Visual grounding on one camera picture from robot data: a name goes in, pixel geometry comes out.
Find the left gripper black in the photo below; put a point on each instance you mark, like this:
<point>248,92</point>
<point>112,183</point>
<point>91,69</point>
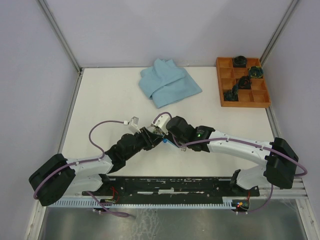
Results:
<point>151,139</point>

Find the metal key organizer plate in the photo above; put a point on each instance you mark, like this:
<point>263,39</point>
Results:
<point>172,143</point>

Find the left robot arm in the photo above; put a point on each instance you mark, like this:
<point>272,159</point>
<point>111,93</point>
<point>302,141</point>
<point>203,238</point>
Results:
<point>60,176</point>

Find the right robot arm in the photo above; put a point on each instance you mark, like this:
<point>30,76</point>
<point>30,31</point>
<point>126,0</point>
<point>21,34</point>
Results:
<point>275,162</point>

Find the light blue cloth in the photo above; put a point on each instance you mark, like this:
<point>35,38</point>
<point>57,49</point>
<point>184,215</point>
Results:
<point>164,83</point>

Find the wooden compartment tray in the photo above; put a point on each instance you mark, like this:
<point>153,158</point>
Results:
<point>242,83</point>

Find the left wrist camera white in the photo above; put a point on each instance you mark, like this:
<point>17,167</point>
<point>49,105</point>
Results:
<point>132,124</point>

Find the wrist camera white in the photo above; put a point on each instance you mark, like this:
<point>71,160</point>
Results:
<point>161,121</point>
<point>132,124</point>

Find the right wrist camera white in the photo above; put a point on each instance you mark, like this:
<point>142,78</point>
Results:
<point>161,121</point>

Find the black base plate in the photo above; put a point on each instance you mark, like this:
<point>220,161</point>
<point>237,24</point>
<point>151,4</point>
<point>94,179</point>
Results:
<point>140,190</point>

